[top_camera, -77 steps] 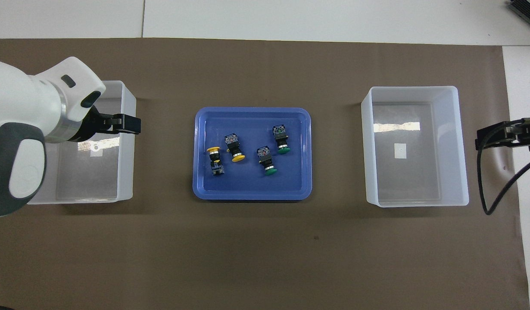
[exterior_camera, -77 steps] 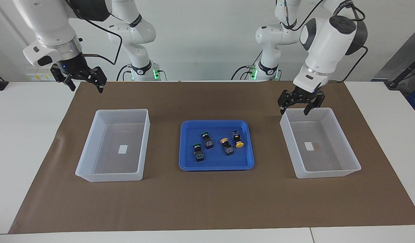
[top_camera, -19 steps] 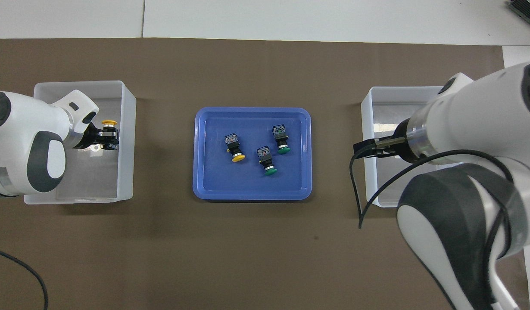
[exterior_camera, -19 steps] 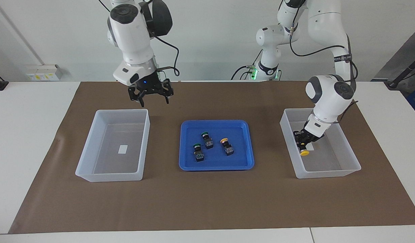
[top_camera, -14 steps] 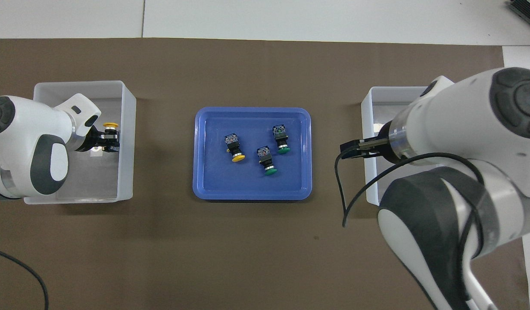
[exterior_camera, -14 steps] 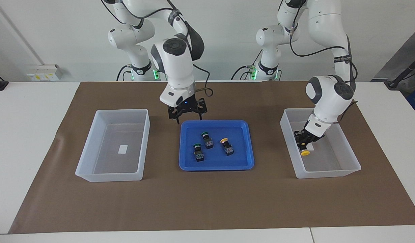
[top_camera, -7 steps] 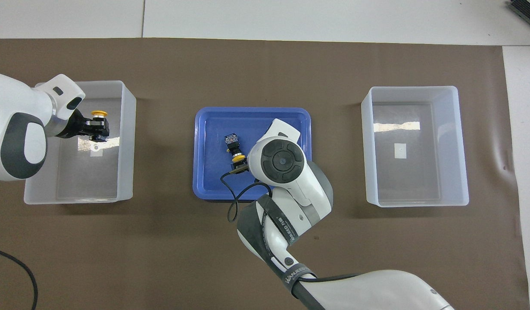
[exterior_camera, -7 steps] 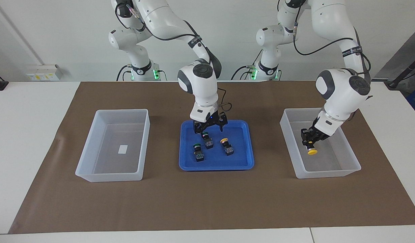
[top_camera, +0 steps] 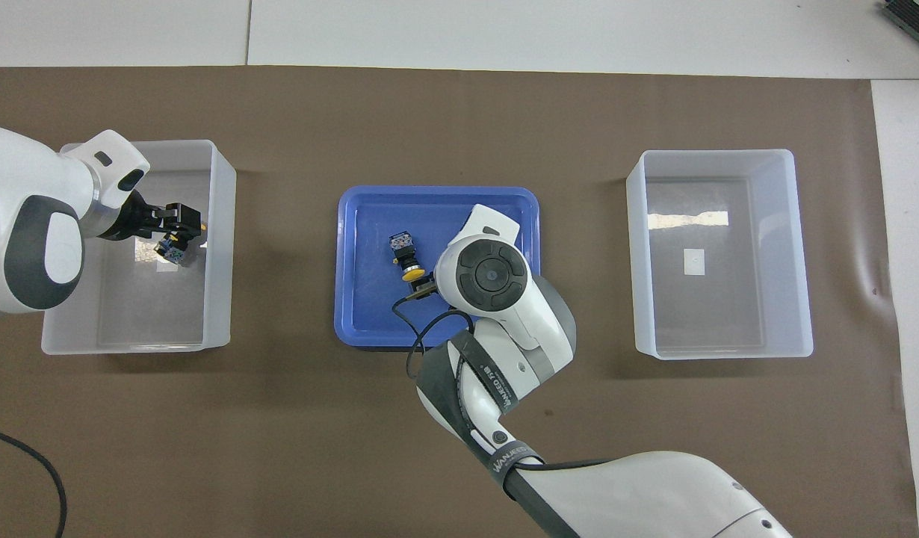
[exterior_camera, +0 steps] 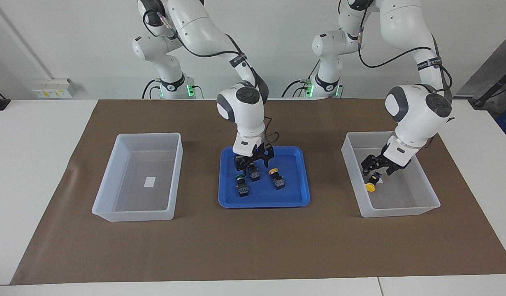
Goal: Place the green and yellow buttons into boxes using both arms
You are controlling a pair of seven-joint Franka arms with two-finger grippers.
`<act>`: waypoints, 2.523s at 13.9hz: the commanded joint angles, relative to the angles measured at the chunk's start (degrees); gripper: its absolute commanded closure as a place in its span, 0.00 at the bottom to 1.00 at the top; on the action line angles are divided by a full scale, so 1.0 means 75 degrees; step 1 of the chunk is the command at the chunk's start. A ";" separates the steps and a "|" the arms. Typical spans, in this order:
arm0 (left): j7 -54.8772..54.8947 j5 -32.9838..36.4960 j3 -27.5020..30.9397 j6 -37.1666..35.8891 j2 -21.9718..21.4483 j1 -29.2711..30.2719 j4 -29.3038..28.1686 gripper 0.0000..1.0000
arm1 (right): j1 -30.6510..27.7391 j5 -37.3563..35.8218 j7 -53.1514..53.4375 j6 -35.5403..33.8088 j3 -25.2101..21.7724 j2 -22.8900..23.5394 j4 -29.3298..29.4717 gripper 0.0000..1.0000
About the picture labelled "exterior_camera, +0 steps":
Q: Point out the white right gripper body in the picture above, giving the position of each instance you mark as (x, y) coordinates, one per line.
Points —
(247, 146)

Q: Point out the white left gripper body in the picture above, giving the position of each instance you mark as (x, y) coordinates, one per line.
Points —
(401, 152)

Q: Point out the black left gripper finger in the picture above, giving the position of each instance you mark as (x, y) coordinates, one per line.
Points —
(372, 162)
(397, 164)

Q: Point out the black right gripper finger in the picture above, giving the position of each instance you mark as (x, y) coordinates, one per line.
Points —
(241, 163)
(266, 156)

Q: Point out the yellow mushroom push button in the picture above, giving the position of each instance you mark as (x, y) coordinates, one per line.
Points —
(371, 187)
(277, 181)

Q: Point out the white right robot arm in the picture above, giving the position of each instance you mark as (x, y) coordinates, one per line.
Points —
(240, 111)

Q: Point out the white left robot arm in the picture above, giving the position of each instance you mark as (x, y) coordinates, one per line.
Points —
(417, 115)

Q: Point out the translucent white plastic box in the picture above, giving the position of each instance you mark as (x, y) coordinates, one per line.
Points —
(421, 197)
(109, 197)

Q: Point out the blue plastic tray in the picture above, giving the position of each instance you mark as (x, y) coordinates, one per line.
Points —
(290, 193)

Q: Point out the brown paper table mat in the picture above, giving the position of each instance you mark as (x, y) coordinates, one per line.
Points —
(253, 246)

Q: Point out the black pole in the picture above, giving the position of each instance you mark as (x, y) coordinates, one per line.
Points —
(489, 92)

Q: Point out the dark grey panel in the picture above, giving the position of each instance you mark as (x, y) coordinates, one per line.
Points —
(500, 65)

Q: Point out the white wall power strip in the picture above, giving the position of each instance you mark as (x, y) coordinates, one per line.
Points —
(51, 91)

